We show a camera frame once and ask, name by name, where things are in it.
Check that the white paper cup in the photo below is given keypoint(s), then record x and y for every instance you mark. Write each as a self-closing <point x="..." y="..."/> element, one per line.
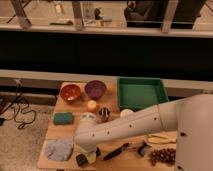
<point x="126" y="112"/>

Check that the orange bowl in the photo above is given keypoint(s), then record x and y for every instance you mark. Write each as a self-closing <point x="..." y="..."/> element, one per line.
<point x="70" y="92"/>

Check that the black board eraser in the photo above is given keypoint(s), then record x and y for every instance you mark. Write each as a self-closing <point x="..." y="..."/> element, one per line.
<point x="81" y="158"/>

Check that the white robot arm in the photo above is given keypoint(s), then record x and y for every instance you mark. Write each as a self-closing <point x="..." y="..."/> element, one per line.
<point x="191" y="118"/>

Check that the black small brush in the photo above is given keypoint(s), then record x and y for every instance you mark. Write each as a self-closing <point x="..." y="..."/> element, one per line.
<point x="143" y="148"/>

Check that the black handled knife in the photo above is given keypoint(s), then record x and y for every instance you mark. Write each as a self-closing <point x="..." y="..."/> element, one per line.
<point x="116" y="152"/>

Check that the light blue cloth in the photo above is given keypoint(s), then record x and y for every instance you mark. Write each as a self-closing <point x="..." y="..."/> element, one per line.
<point x="59" y="149"/>

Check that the yellow apple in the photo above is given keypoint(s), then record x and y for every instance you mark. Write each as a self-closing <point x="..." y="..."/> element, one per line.
<point x="92" y="106"/>

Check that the brown bead cluster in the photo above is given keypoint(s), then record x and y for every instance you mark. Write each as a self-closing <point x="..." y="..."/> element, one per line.
<point x="165" y="155"/>

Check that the green plastic tray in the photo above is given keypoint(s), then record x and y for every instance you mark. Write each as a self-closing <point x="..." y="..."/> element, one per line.
<point x="137" y="93"/>

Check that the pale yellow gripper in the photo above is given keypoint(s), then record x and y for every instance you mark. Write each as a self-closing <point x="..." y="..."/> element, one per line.
<point x="91" y="157"/>

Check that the teal sponge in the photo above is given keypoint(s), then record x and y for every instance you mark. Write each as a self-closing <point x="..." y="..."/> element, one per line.
<point x="63" y="118"/>

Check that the purple bowl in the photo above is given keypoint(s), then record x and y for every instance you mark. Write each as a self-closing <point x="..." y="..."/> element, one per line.
<point x="95" y="89"/>

